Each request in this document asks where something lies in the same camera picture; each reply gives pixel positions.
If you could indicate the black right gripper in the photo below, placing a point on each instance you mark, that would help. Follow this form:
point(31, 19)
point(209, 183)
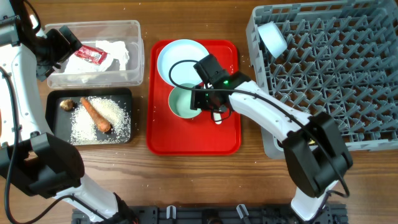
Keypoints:
point(196, 101)

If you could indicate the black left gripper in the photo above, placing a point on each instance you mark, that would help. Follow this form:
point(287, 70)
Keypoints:
point(65, 50)

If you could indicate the white plastic spoon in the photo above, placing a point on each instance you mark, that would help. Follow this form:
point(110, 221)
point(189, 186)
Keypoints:
point(217, 118)

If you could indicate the mint green bowl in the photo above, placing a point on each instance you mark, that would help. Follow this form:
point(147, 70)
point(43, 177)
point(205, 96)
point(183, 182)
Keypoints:
point(180, 103)

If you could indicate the light blue plate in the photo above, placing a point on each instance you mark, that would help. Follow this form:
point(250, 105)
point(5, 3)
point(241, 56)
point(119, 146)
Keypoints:
point(178, 50)

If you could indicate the red snack wrapper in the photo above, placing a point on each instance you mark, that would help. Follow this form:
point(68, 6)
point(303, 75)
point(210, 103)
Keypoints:
point(91, 54)

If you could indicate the brown food scrap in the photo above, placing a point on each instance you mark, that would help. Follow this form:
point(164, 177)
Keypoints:
point(67, 105)

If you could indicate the white tissue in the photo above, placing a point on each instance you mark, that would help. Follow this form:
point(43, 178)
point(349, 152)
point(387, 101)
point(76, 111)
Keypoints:
point(117, 59)

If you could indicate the light blue bowl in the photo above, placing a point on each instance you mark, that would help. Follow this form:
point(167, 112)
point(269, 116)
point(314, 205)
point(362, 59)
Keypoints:
point(272, 39)

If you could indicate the white rice pile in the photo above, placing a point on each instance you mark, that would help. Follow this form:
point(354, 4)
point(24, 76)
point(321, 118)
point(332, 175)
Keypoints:
point(85, 129)

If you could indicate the orange carrot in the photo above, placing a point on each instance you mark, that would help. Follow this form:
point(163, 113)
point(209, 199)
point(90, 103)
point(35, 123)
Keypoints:
point(96, 115)

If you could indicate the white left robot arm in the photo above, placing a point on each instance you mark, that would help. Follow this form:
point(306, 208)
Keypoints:
point(32, 158)

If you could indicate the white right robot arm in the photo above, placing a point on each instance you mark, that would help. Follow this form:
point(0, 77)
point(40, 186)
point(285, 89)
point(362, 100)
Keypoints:
point(316, 155)

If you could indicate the clear plastic waste bin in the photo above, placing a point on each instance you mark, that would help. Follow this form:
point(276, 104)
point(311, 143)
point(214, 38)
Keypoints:
point(128, 31)

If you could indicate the black waste tray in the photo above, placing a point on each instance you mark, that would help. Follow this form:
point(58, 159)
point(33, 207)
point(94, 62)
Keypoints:
point(60, 120)

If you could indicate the gray dishwasher rack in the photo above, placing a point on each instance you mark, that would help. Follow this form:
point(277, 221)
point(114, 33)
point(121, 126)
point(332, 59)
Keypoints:
point(341, 58)

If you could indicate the red serving tray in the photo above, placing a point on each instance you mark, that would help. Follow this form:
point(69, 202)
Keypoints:
point(169, 135)

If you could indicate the black mounting rail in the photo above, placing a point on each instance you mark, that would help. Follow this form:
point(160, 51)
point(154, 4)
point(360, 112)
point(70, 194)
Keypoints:
point(331, 214)

